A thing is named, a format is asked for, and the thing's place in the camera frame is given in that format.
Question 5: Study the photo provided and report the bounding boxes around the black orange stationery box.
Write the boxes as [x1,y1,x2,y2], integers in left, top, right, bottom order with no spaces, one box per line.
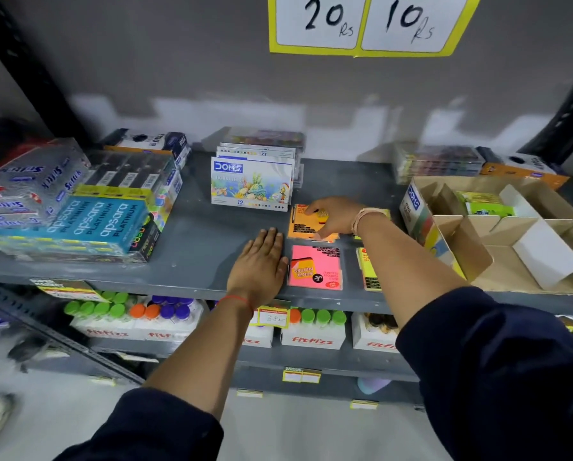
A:
[100,129,192,169]
[476,147,570,190]

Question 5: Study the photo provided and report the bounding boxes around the white price sign yellow border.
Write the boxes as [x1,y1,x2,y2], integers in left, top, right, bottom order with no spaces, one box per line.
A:
[267,0,370,57]
[358,0,483,58]

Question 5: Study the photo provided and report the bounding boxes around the dark blue sleeve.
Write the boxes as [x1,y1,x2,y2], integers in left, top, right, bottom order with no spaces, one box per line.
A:
[53,388,225,461]
[395,286,573,461]

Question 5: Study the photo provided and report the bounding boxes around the clear crayon pack stack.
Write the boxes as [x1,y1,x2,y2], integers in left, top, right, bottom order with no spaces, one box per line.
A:
[393,143,486,186]

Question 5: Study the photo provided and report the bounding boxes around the orange sticky notes packet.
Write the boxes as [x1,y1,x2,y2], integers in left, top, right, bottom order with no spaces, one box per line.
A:
[287,204,340,244]

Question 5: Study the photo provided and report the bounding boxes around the cardboard display box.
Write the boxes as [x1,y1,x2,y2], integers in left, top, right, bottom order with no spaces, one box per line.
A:
[400,174,573,296]

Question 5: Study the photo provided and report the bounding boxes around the teal pencil box pack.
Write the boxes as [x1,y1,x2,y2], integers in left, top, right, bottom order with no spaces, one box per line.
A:
[0,196,149,258]

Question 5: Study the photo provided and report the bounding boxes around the black shelf upright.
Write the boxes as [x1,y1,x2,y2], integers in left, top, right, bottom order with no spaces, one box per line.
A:
[521,66,573,166]
[0,0,93,145]

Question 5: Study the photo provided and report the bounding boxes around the person's right forearm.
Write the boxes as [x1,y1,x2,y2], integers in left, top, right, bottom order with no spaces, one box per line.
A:
[357,213,469,329]

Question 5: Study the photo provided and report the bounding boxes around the clear pack of pens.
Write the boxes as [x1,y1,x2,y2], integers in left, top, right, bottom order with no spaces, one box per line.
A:
[0,137,92,231]

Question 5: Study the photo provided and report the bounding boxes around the dark blue left sleeve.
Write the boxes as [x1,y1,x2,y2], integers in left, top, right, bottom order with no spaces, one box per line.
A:
[53,388,225,461]

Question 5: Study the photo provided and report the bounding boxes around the green packets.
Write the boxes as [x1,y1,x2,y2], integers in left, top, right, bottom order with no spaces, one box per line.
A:
[454,190,516,218]

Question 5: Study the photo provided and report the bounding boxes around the person's right hand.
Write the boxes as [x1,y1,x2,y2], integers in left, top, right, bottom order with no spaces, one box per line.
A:
[304,196,367,241]

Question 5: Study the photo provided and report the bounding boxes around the person's left hand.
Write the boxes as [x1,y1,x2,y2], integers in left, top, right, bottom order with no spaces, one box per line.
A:
[226,227,290,309]

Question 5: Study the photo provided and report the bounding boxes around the white oil pastel box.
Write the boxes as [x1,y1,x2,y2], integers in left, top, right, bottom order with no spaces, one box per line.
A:
[211,156,296,213]

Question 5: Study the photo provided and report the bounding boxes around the group of purple capped bottles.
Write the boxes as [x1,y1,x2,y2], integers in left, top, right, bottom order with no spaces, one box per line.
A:
[150,295,195,322]

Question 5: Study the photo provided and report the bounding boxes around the pink sticky notes packet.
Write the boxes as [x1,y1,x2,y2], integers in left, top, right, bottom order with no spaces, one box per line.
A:
[287,245,344,291]

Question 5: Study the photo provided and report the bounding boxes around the white bottle tray box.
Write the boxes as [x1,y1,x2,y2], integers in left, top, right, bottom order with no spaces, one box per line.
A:
[242,309,276,349]
[69,302,146,341]
[133,300,205,343]
[281,318,348,351]
[351,312,400,354]

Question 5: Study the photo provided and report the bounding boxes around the grey perforated shelf rail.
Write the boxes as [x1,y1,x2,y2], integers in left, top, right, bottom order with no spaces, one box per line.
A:
[0,285,145,386]

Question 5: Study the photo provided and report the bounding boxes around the dark blue right sleeve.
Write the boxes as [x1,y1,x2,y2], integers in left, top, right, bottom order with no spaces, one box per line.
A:
[395,286,573,461]

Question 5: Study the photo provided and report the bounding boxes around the group of green capped bottles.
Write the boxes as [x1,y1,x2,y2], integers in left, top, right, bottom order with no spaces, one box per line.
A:
[64,291,131,320]

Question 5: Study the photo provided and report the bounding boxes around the black yellow pencil pack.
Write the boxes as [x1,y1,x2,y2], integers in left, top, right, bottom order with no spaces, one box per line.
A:
[72,150,177,203]

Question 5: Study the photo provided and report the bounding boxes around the yellow sticky notes packet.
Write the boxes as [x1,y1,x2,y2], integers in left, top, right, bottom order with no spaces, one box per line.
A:
[356,247,383,293]

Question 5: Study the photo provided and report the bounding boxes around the red thread wristband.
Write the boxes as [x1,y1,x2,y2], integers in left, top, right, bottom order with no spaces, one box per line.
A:
[217,295,254,312]

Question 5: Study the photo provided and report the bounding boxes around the person's left forearm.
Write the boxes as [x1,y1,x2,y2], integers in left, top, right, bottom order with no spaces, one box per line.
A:
[142,298,254,421]

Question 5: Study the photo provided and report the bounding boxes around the beige wrist bracelet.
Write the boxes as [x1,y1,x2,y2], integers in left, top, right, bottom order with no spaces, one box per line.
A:
[351,207,388,237]

